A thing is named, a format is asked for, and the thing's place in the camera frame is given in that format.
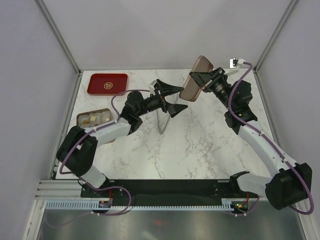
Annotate left aluminium frame post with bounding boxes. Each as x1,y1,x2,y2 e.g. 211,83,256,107
34,0,82,76

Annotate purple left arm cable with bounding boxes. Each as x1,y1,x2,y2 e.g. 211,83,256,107
46,88,151,229

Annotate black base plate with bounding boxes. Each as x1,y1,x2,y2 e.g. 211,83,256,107
79,178,243,207

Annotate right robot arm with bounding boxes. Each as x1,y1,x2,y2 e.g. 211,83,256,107
189,67,315,215

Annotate right aluminium frame post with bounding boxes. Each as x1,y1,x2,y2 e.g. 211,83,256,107
253,0,300,74

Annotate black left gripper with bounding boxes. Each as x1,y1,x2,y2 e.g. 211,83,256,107
136,80,188,118

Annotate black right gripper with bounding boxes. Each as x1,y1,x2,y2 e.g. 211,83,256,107
190,67,235,111

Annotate gold box lid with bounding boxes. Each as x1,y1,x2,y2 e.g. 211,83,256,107
179,55,214,102

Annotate red chocolate tray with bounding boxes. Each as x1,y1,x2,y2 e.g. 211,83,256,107
87,73,129,96

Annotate white cable duct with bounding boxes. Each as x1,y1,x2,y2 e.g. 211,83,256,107
45,199,234,211

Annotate aluminium frame post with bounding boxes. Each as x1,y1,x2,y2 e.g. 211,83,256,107
34,0,82,76
253,0,300,74

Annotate metal tongs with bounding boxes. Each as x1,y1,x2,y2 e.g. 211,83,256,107
156,93,178,135

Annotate gold chocolate box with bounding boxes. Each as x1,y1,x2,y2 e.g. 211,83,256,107
76,108,114,129

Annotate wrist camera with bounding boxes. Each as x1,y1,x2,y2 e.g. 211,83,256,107
225,57,245,76
148,84,157,95

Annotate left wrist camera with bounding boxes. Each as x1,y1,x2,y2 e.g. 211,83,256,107
148,84,157,95

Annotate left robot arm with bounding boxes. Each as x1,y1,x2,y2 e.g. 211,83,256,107
56,80,187,197

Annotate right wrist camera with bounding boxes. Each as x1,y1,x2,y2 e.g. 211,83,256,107
225,57,245,76

